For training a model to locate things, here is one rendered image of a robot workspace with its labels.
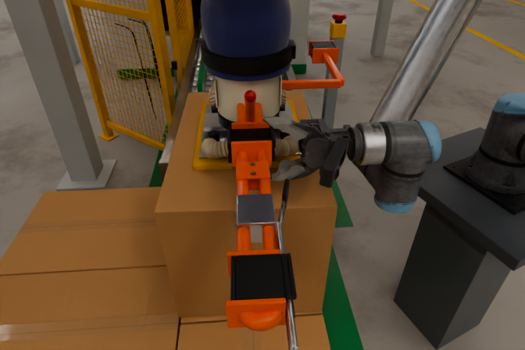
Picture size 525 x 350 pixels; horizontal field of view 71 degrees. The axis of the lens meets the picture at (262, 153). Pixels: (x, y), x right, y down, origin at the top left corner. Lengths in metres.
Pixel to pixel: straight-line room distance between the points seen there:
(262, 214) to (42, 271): 0.93
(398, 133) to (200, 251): 0.51
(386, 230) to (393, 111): 1.33
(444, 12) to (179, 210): 0.70
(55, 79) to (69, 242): 1.11
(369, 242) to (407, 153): 1.33
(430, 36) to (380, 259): 1.35
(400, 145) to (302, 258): 0.36
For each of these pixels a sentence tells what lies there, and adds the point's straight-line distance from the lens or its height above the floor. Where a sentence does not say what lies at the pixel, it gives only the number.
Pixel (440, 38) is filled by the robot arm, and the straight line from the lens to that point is 0.90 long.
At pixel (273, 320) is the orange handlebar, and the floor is 1.08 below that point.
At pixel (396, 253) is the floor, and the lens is 2.08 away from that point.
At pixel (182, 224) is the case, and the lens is 0.85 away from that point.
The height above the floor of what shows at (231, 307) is 1.09.
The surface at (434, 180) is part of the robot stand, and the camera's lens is 1.32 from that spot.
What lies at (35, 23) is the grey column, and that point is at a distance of 2.22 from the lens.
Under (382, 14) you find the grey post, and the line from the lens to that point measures 4.50.
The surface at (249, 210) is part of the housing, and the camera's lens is 0.60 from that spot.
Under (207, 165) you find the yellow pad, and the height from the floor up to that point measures 0.96.
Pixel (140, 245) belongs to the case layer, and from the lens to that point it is 1.34.
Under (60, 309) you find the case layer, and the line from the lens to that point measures 1.27.
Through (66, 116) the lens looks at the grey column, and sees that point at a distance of 2.39.
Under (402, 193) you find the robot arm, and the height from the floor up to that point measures 0.97.
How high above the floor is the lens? 1.50
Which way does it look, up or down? 34 degrees down
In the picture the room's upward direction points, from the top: straight up
